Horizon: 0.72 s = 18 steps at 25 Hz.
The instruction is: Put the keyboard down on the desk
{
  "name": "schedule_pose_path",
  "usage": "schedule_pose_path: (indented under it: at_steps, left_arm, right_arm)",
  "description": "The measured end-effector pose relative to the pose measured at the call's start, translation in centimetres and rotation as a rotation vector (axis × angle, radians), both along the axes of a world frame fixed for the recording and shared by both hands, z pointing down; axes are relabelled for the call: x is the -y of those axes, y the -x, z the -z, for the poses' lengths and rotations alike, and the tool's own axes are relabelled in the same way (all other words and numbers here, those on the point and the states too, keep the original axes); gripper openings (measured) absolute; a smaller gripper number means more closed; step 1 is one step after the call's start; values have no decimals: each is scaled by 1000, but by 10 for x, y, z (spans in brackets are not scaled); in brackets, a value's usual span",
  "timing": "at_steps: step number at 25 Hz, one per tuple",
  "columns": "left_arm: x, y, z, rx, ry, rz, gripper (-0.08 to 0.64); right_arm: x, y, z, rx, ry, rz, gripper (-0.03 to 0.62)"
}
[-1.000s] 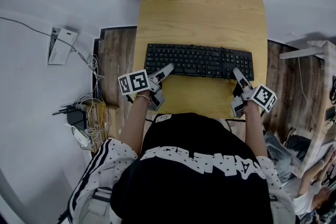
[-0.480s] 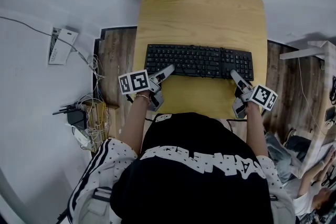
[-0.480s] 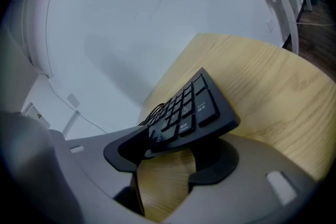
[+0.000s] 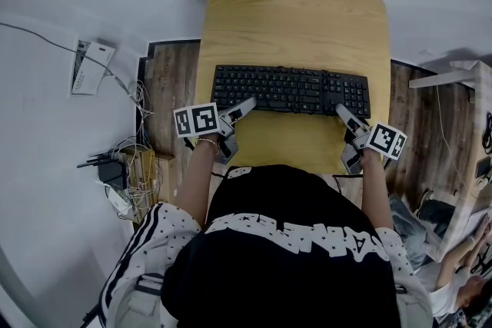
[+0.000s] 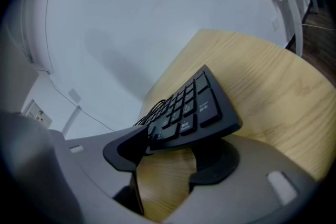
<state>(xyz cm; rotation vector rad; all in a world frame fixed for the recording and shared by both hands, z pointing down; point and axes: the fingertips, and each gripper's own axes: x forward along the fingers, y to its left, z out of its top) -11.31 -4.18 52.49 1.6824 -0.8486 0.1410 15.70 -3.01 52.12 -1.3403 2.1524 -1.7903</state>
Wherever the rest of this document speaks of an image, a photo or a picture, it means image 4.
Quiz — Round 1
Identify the light desk with white legs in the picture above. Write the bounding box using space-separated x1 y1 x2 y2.
408 59 492 262

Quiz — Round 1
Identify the thin wrist bracelet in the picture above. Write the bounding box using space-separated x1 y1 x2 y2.
195 137 221 151

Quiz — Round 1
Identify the coiled black cable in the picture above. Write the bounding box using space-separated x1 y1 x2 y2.
481 111 492 155

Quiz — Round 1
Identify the person's right forearm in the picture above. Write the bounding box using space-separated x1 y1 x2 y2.
359 151 396 232

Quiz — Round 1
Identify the person's left forearm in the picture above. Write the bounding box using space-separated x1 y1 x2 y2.
175 137 221 224

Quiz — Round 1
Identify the person's white starred jacket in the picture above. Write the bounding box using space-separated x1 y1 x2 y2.
98 202 434 328

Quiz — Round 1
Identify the black router with antennas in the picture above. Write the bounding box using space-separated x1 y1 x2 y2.
76 151 130 191

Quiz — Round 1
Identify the person's black printed shirt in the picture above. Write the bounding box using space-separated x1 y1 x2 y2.
161 164 403 328

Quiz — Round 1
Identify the tangle of white wires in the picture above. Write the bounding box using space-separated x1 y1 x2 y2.
102 80 163 223

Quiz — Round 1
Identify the wooden table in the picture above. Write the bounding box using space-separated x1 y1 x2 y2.
194 0 392 176

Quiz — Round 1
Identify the white printed carton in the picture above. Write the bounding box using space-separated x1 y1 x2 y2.
70 40 117 98

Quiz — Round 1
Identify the grey wall cable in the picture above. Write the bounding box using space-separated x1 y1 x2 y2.
0 22 132 96

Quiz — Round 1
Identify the white adapter box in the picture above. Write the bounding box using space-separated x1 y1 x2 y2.
95 180 134 218

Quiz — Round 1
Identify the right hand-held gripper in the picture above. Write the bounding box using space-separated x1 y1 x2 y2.
334 103 407 175

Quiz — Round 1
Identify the black tripod leg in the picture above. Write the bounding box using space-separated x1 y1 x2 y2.
78 302 105 328

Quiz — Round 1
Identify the black keyboard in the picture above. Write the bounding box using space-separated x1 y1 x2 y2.
211 64 372 120

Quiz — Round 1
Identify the small black device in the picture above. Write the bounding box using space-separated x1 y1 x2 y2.
475 157 492 179

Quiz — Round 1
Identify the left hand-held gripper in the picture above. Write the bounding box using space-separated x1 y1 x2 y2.
172 96 258 166

